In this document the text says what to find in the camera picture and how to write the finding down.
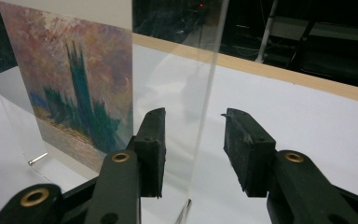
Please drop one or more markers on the clear acrylic picture frame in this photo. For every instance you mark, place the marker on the clear acrylic picture frame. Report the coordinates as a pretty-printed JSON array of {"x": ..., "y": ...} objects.
[{"x": 174, "y": 93}]

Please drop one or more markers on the white desk leg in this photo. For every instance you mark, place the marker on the white desk leg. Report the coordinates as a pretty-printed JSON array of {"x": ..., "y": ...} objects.
[{"x": 265, "y": 34}]

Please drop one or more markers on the painted landscape picture print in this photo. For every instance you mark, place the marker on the painted landscape picture print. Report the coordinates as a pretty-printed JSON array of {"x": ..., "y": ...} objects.
[{"x": 74, "y": 87}]

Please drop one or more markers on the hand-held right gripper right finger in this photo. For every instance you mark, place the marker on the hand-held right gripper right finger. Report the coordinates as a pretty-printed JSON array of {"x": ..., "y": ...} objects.
[{"x": 279, "y": 174}]

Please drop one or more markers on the black equipment rack red light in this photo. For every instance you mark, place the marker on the black equipment rack red light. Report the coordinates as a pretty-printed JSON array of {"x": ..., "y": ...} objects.
[{"x": 200, "y": 9}]

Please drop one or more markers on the wooden table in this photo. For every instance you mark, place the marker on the wooden table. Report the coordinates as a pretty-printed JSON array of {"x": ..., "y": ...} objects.
[{"x": 261, "y": 68}]

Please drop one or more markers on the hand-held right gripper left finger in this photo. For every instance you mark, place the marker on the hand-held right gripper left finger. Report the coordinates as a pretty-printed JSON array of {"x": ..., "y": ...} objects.
[{"x": 121, "y": 183}]

